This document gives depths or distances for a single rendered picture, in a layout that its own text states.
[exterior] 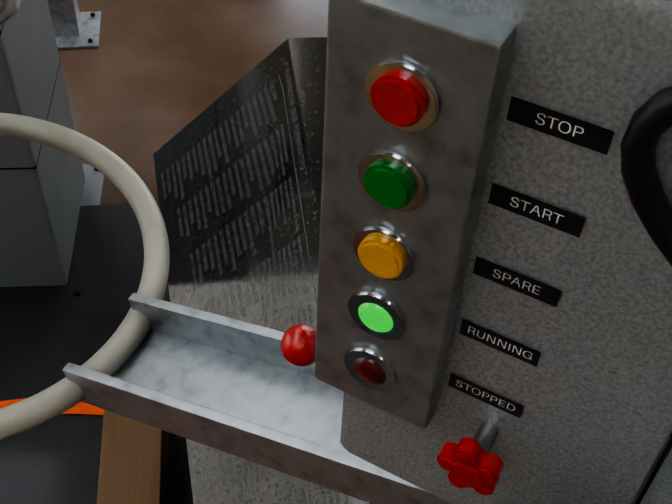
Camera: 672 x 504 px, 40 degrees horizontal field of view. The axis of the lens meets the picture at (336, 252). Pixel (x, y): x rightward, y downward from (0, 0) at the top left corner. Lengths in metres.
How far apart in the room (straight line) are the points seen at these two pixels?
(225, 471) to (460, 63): 0.89
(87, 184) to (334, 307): 2.12
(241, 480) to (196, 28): 2.22
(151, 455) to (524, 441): 1.40
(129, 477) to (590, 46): 1.61
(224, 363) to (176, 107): 1.94
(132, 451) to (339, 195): 1.49
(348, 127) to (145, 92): 2.51
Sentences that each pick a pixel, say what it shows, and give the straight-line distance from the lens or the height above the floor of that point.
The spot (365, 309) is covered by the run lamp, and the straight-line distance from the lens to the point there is 0.52.
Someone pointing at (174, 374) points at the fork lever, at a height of 0.96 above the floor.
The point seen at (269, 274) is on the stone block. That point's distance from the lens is 1.30.
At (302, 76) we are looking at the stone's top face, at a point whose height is 0.87.
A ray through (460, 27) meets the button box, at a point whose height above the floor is 1.56.
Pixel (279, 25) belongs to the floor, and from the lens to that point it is 3.21.
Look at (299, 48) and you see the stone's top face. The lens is 1.58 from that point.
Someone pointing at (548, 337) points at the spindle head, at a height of 1.38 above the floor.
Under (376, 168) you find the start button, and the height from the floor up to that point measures 1.47.
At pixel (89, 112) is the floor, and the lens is 2.89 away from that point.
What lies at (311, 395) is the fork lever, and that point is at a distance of 0.93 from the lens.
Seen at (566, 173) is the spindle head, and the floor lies 1.49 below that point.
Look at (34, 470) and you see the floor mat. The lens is 2.09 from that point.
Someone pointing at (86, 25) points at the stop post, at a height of 0.01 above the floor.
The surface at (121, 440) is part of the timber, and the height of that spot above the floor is 0.14.
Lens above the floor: 1.77
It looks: 47 degrees down
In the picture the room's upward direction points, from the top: 3 degrees clockwise
